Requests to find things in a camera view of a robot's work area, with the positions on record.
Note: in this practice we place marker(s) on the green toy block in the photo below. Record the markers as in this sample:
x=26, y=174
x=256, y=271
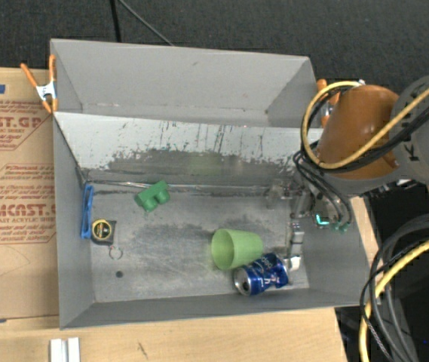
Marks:
x=152, y=198

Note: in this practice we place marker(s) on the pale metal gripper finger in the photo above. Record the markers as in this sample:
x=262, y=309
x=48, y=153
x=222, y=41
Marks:
x=296, y=241
x=276, y=195

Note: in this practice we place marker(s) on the black and yellow tape measure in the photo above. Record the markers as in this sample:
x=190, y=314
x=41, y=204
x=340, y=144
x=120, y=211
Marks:
x=103, y=230

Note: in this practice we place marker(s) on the blue drink can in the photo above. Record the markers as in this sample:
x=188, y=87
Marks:
x=263, y=277

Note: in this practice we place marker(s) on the brown cardboard board red print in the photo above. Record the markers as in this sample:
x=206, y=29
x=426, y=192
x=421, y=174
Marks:
x=18, y=187

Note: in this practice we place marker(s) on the blue sunglasses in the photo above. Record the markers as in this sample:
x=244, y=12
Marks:
x=87, y=213

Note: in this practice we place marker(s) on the grey metal bin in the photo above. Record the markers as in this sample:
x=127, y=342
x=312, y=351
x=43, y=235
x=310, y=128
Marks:
x=184, y=236

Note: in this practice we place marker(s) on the light green plastic cup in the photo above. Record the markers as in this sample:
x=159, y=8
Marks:
x=240, y=249

